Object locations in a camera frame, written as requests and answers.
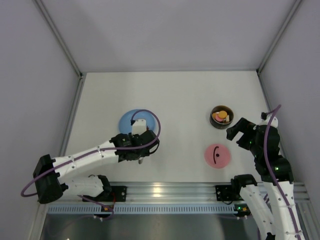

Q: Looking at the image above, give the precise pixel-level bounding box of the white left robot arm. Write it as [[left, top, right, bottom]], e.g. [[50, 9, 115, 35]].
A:
[[33, 129, 160, 204]]

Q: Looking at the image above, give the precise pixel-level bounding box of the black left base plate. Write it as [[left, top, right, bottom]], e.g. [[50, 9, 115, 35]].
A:
[[84, 185, 127, 202]]

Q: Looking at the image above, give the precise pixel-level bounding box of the right aluminium frame post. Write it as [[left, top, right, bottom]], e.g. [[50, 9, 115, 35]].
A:
[[256, 0, 303, 75]]

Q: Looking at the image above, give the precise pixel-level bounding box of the left aluminium frame post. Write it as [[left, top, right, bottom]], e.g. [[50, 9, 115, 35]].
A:
[[32, 0, 84, 77]]

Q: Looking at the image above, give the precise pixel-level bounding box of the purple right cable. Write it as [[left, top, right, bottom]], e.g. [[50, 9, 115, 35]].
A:
[[256, 104, 302, 240]]

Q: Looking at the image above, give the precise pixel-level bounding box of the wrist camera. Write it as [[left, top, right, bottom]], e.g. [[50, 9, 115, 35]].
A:
[[131, 118, 147, 135], [258, 113, 279, 129]]

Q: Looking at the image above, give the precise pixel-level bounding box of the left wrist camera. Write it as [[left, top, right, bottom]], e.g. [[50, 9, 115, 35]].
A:
[[131, 118, 147, 135]]

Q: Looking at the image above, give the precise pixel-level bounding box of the pink lid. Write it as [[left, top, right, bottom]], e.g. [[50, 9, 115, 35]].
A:
[[204, 144, 231, 169]]

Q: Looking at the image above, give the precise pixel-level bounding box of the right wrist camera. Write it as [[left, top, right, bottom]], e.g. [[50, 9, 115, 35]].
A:
[[258, 113, 279, 129]]

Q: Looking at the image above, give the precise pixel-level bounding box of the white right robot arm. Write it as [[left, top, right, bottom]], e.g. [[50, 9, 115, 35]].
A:
[[226, 116, 305, 240]]

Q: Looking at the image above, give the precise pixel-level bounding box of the grey cable duct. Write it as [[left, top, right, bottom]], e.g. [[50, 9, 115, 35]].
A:
[[47, 203, 249, 215]]

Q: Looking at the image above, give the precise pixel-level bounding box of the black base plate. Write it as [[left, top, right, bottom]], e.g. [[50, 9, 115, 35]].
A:
[[84, 185, 127, 202], [215, 185, 243, 202]]

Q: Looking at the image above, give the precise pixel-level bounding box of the blue plate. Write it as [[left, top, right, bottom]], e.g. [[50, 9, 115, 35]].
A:
[[118, 109, 156, 134]]

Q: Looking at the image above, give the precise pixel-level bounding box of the pink round food piece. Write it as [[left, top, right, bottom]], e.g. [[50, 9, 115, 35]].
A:
[[215, 115, 224, 123]]

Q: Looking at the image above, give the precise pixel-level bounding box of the orange sausage food piece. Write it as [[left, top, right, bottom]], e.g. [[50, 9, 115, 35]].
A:
[[218, 110, 228, 119]]

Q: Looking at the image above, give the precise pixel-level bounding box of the steel lunch box bowl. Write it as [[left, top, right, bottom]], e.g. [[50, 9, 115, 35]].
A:
[[209, 105, 234, 130]]

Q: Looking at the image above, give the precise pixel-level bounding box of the aluminium frame post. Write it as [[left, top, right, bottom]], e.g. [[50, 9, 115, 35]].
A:
[[32, 0, 84, 77], [256, 0, 303, 75]]

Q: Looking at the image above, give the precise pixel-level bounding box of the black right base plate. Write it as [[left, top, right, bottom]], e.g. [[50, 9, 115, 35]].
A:
[[215, 185, 243, 202]]

